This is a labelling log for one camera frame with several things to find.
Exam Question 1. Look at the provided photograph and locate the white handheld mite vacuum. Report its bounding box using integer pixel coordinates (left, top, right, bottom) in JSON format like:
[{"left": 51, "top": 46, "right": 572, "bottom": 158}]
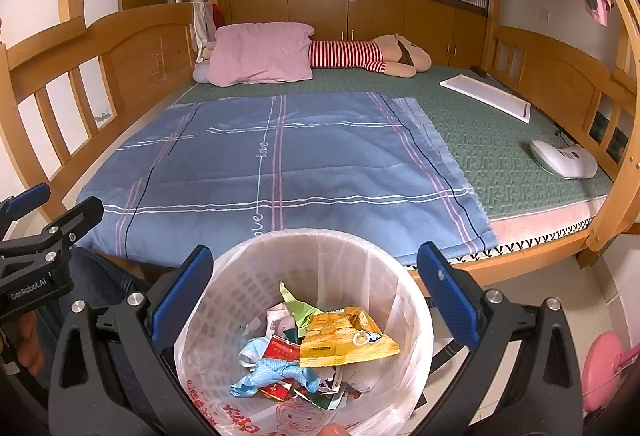
[{"left": 529, "top": 139, "right": 598, "bottom": 180}]

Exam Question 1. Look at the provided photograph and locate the black cable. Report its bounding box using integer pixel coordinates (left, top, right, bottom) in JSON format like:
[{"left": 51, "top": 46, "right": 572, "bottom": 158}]
[{"left": 430, "top": 338, "right": 457, "bottom": 374}]

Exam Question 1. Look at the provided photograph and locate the white plastic wastebasket with liner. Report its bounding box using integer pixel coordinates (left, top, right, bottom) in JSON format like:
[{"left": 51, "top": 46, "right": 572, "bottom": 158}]
[{"left": 172, "top": 227, "right": 435, "bottom": 436}]

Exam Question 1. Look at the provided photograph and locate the green paper scrap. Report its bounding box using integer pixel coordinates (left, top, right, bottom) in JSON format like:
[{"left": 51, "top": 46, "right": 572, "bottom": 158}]
[{"left": 279, "top": 281, "right": 326, "bottom": 332}]

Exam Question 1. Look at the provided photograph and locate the pink pillow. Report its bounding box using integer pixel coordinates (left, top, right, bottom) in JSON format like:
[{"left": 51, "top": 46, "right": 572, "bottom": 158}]
[{"left": 206, "top": 22, "right": 316, "bottom": 87}]

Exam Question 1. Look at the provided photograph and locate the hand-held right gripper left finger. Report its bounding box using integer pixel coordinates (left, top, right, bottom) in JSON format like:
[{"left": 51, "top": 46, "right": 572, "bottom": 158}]
[{"left": 47, "top": 243, "right": 216, "bottom": 436}]

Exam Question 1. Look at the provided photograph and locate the pink plastic object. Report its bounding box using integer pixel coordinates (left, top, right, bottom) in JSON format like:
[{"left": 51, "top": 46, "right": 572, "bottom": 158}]
[{"left": 582, "top": 331, "right": 640, "bottom": 414}]

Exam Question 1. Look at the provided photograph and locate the person's blue jeans leg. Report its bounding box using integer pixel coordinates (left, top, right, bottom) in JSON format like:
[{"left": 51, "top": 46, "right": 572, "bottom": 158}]
[{"left": 35, "top": 246, "right": 151, "bottom": 387}]

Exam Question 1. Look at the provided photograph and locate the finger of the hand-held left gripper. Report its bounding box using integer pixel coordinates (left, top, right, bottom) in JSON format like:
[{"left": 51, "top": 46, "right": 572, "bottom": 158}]
[
  {"left": 0, "top": 183, "right": 51, "bottom": 237},
  {"left": 0, "top": 196, "right": 104, "bottom": 267}
]

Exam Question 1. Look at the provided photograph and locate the striped plush doll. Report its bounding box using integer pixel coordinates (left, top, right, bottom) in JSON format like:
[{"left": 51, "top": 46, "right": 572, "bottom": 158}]
[{"left": 307, "top": 34, "right": 433, "bottom": 80}]

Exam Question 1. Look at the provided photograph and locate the wooden bunk bed frame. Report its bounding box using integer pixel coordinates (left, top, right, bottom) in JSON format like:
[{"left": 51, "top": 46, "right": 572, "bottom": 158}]
[{"left": 0, "top": 0, "right": 640, "bottom": 287}]

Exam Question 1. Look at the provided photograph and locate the red packet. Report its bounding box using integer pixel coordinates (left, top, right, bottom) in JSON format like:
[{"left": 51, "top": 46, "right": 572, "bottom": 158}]
[{"left": 262, "top": 335, "right": 302, "bottom": 361}]

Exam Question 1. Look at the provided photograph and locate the yellow snack packet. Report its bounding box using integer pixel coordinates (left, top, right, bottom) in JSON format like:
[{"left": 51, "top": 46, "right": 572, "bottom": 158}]
[{"left": 299, "top": 306, "right": 401, "bottom": 368}]

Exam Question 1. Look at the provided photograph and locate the blue plaid blanket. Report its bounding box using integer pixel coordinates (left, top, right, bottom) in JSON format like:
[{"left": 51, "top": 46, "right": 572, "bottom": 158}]
[{"left": 75, "top": 92, "right": 498, "bottom": 267}]

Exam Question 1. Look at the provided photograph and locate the white flat board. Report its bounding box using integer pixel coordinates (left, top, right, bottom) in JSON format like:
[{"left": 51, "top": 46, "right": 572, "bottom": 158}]
[{"left": 440, "top": 74, "right": 532, "bottom": 123}]

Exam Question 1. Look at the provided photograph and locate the green bed mat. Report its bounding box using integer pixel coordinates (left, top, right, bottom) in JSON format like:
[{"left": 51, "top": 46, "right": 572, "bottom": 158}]
[{"left": 172, "top": 64, "right": 616, "bottom": 219}]

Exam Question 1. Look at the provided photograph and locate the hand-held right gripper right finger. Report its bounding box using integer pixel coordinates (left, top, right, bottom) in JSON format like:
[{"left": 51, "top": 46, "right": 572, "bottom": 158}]
[{"left": 412, "top": 241, "right": 586, "bottom": 436}]

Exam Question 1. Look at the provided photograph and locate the wooden wall cabinet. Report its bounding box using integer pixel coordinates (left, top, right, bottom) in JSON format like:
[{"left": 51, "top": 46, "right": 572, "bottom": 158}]
[{"left": 217, "top": 0, "right": 488, "bottom": 67}]

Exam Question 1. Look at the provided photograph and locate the white hanging cloth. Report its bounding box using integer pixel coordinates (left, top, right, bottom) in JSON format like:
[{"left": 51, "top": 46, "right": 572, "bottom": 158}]
[{"left": 187, "top": 0, "right": 223, "bottom": 62}]

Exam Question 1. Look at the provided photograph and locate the pink white wrapper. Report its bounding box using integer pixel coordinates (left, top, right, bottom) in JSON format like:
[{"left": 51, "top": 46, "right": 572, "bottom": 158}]
[{"left": 265, "top": 306, "right": 296, "bottom": 337}]

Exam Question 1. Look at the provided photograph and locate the person's left hand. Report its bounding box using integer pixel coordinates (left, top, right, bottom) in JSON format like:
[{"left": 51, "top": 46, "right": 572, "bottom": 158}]
[{"left": 14, "top": 311, "right": 51, "bottom": 365}]

